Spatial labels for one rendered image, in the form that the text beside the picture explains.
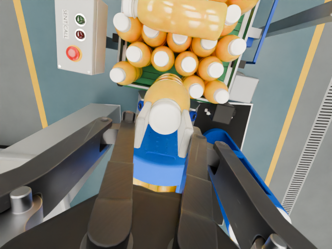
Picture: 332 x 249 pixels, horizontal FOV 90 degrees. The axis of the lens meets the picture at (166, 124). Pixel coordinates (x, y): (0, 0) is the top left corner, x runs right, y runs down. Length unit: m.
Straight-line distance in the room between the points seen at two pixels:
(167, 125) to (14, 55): 2.03
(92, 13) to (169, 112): 0.41
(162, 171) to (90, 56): 0.37
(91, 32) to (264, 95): 1.59
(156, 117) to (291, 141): 2.02
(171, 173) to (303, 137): 1.88
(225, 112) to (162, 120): 0.47
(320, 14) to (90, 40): 0.61
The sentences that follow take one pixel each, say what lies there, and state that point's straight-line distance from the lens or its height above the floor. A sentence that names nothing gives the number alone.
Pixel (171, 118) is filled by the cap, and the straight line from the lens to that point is 0.19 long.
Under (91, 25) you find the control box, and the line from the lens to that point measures 0.54.
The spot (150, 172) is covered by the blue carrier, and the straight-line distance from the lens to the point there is 0.46.
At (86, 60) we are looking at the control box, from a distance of 0.55.
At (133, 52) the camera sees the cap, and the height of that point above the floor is 1.12.
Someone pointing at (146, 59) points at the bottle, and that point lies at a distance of 0.53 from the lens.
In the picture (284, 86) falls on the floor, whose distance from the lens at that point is 1.91.
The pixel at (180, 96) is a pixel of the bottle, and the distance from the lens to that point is 0.23.
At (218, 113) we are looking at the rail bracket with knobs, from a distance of 0.64.
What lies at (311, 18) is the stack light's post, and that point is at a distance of 0.69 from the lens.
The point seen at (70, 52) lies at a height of 1.11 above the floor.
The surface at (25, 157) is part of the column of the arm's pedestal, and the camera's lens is 0.96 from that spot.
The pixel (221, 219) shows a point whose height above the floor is 0.15.
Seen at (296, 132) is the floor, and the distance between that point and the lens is 2.14.
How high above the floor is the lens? 1.59
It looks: 69 degrees down
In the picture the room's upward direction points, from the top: 174 degrees counter-clockwise
